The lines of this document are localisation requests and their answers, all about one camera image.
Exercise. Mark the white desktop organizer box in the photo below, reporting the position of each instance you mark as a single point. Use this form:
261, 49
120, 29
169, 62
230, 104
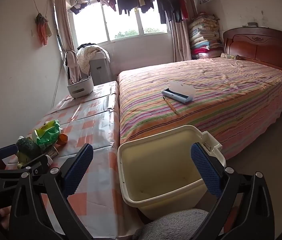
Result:
81, 87

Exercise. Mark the white garment on hanger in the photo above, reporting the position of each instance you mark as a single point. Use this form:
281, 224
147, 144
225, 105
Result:
72, 62

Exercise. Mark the dotted white blanket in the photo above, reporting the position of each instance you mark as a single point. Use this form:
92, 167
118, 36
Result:
86, 57

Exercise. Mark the stack of folded quilts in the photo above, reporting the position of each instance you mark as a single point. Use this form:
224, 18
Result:
205, 37

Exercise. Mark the yellow pen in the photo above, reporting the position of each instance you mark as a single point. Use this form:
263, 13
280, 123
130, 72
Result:
170, 105

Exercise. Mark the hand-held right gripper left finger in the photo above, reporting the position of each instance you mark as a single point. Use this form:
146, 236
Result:
78, 170

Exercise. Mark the orange checked tablecloth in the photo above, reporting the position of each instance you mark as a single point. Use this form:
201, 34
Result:
93, 120

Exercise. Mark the green plastic packet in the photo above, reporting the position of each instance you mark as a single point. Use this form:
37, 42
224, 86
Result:
47, 132

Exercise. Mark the pink curtain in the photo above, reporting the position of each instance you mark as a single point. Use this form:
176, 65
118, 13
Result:
64, 25
180, 42

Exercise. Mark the floral cloth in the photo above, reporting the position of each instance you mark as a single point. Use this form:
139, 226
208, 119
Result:
228, 55

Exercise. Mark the white standing appliance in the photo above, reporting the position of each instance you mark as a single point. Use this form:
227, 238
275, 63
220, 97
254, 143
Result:
101, 70

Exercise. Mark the notebook on bed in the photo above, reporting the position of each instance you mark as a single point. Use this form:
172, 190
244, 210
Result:
180, 90

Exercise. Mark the window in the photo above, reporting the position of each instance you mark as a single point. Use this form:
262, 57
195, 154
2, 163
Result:
126, 25

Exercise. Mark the bed with striped sheet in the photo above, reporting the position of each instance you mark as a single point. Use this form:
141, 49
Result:
218, 105

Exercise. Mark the dark green packet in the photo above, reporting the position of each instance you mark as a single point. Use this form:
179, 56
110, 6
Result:
28, 150

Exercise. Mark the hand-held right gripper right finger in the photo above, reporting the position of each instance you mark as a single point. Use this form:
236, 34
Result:
205, 170

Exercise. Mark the orange cloth on wall hook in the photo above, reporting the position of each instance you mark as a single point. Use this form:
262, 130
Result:
42, 30

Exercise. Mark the grey fuzzy cloth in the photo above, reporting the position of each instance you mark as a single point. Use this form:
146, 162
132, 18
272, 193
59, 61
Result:
170, 225

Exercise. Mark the cream plastic trash bin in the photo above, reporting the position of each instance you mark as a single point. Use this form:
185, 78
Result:
156, 175

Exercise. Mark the printed tube bottle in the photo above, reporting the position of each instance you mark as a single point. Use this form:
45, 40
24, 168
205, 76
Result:
51, 152

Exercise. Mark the carved wooden headboard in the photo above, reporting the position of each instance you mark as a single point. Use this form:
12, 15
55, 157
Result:
260, 47

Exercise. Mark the person's left hand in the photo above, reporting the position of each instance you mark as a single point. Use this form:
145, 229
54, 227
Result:
3, 212

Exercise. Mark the small grey object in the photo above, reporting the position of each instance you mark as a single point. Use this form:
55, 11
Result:
252, 24

